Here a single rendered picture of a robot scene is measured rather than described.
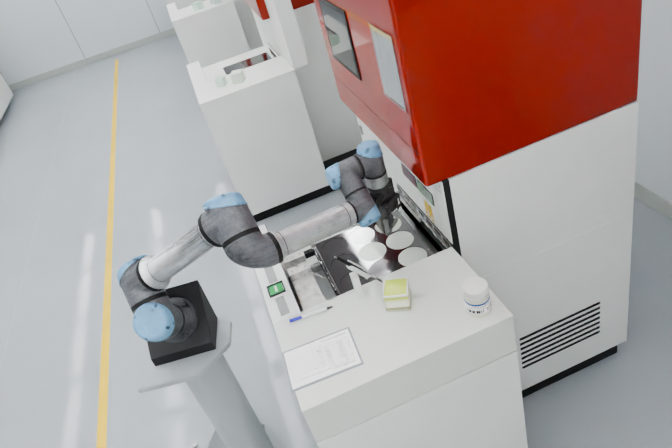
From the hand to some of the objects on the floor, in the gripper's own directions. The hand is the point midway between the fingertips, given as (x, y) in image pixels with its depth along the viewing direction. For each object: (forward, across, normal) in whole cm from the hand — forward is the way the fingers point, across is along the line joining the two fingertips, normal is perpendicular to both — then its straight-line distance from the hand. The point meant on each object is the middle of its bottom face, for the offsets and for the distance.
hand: (386, 234), depth 196 cm
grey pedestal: (+97, +50, +72) cm, 131 cm away
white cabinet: (+97, +4, +17) cm, 99 cm away
